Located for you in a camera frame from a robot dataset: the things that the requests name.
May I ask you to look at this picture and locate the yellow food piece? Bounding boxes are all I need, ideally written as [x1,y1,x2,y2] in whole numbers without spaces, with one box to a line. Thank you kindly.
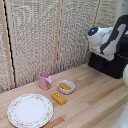
[59,82,73,91]

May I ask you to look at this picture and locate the white small bowl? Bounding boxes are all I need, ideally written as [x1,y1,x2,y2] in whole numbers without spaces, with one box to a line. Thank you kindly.
[57,79,76,95]

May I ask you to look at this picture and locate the black air fryer drawer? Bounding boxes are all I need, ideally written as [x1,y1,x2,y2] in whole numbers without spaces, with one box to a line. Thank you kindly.
[88,53,116,78]

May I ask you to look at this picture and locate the black air fryer body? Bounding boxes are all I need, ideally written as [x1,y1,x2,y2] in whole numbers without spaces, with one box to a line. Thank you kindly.
[87,41,128,80]

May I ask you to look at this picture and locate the pink plastic cup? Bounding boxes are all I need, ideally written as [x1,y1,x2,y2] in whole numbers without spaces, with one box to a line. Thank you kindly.
[38,71,53,90]

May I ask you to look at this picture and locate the yellow rectangular block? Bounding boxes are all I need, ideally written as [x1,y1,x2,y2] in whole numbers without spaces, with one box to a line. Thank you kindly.
[50,92,68,106]

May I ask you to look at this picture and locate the white floral rimmed plate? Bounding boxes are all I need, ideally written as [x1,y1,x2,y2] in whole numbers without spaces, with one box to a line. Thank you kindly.
[6,93,54,128]

